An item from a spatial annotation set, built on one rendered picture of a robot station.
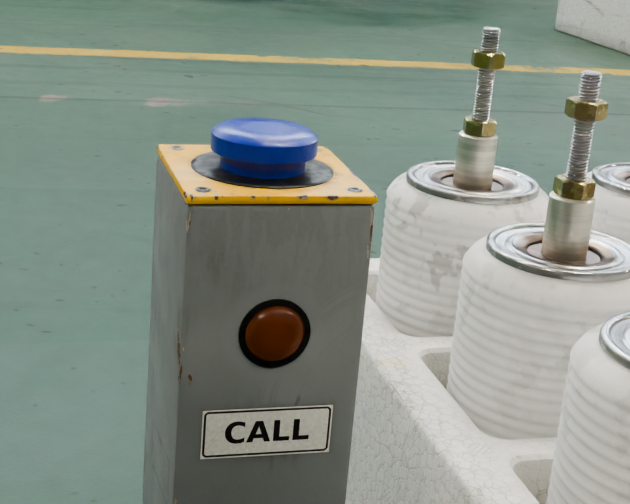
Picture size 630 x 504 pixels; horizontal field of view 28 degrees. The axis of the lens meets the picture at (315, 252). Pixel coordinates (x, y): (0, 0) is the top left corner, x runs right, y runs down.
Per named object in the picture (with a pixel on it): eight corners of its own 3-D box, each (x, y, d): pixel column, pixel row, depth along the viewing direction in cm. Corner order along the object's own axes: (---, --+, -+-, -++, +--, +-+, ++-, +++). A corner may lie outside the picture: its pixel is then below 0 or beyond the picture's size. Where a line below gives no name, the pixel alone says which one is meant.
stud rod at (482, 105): (486, 160, 71) (503, 28, 69) (480, 164, 70) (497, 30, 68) (470, 157, 72) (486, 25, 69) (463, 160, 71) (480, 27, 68)
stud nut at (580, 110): (607, 116, 59) (609, 99, 59) (605, 123, 58) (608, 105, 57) (565, 111, 60) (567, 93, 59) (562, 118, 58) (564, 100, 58)
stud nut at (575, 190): (594, 193, 60) (597, 176, 60) (592, 202, 59) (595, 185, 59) (553, 187, 61) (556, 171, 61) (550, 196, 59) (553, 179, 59)
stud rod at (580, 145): (579, 225, 61) (603, 71, 58) (577, 231, 60) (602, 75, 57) (558, 222, 61) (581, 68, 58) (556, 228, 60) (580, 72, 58)
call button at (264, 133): (326, 196, 46) (331, 142, 45) (219, 196, 45) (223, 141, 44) (299, 166, 50) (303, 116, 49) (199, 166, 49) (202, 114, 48)
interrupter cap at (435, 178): (555, 189, 73) (557, 177, 73) (511, 218, 67) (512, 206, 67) (436, 164, 76) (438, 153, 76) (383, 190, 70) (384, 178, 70)
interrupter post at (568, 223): (583, 254, 62) (593, 190, 61) (591, 270, 60) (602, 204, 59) (535, 249, 62) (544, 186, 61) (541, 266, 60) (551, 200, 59)
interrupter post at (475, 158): (498, 189, 72) (506, 133, 71) (483, 198, 70) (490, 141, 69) (460, 181, 73) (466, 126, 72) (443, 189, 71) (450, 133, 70)
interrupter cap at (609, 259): (625, 242, 64) (627, 229, 64) (657, 294, 57) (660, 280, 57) (478, 229, 65) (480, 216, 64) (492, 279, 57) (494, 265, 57)
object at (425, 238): (535, 458, 79) (578, 184, 73) (480, 524, 71) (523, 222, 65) (398, 416, 83) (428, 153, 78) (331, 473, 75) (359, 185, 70)
